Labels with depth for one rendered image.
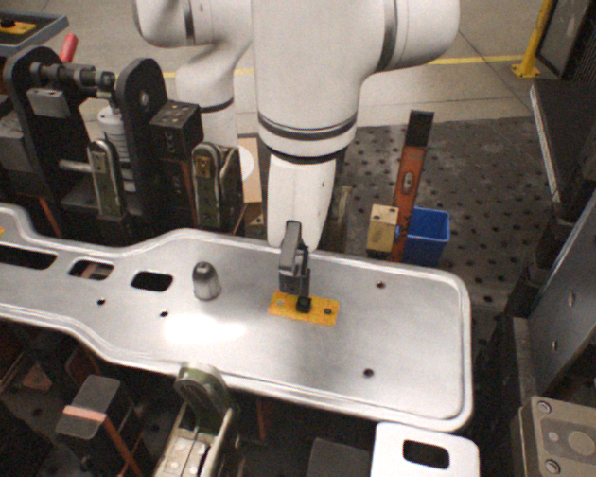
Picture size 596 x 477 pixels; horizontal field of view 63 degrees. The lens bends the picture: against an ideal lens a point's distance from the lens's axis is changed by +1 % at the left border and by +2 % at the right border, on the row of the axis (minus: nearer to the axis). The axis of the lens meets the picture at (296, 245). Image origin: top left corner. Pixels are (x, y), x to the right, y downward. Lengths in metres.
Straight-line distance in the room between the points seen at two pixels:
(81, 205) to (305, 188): 0.53
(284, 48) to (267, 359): 0.34
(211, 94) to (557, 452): 0.83
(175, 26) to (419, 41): 0.63
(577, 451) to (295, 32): 0.41
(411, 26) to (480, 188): 0.99
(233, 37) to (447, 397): 0.73
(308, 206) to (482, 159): 1.07
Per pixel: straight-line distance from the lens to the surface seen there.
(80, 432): 0.58
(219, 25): 0.97
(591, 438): 0.52
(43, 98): 0.77
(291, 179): 0.40
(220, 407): 0.47
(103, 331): 0.62
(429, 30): 0.39
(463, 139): 1.52
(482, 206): 1.28
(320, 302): 0.60
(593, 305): 0.50
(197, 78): 1.02
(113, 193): 0.76
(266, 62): 0.37
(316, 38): 0.35
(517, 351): 0.62
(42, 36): 0.96
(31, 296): 0.70
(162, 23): 0.94
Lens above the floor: 1.48
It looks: 45 degrees down
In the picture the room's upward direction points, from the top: straight up
